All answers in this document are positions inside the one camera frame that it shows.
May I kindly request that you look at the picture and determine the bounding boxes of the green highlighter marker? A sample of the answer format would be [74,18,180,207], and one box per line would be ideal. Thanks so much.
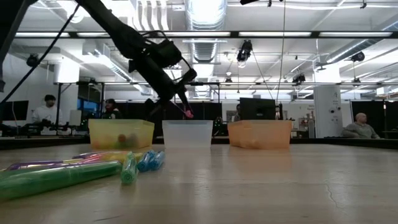
[120,151,138,185]
[0,161,123,200]

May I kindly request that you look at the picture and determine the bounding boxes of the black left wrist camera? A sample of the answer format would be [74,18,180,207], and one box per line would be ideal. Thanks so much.
[154,39,183,68]

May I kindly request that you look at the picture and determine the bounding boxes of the clear plastic bin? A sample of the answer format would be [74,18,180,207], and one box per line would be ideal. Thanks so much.
[161,119,215,149]

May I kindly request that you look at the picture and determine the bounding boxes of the blue lit screen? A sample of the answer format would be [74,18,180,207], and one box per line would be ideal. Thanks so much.
[76,97,102,119]

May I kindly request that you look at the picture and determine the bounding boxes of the background black robot rig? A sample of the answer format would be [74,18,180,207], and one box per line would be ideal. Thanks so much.
[0,119,90,138]

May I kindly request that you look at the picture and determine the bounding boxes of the white ceiling box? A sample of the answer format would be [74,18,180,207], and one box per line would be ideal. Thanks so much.
[53,60,80,84]

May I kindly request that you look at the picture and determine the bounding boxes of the red highlighter marker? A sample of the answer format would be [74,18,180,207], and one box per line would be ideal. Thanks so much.
[171,103,195,119]

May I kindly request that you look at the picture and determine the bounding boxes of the black curtain partition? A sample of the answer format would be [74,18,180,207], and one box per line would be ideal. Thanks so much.
[111,101,223,138]
[350,100,398,131]

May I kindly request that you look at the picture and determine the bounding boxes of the slanted silver ceiling duct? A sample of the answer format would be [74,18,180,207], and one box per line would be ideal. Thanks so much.
[323,14,398,65]

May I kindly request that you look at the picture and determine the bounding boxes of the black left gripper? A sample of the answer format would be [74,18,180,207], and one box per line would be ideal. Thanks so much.
[129,46,198,119]

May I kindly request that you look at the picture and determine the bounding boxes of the yellow highlighter marker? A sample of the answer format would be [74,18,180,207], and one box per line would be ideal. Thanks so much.
[102,151,144,164]

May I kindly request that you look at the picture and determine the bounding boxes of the background black metal frame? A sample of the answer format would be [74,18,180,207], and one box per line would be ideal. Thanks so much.
[54,80,222,138]

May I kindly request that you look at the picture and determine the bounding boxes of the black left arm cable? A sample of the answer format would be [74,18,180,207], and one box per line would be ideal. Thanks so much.
[0,4,198,105]

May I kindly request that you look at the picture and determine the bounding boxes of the black monitor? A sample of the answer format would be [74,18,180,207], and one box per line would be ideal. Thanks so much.
[239,96,278,121]
[0,100,30,122]

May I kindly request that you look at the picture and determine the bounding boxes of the black hanging spotlight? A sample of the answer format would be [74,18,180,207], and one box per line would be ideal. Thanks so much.
[236,39,254,63]
[349,51,366,63]
[292,73,307,85]
[25,53,41,68]

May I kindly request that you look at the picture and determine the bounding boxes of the large silver ceiling duct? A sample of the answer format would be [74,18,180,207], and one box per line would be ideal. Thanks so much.
[183,0,228,65]

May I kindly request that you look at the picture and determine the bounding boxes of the black crossbar with light strips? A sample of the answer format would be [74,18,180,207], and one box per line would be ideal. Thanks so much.
[0,30,398,40]

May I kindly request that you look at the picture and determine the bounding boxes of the orange plastic bin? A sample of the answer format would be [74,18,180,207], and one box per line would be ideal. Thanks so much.
[227,119,294,151]

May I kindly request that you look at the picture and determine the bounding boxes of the white pillar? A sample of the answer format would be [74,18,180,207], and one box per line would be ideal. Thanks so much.
[313,84,345,139]

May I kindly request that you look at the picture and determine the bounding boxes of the yellow plastic bin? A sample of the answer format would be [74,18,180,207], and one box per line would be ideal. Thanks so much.
[88,119,155,153]

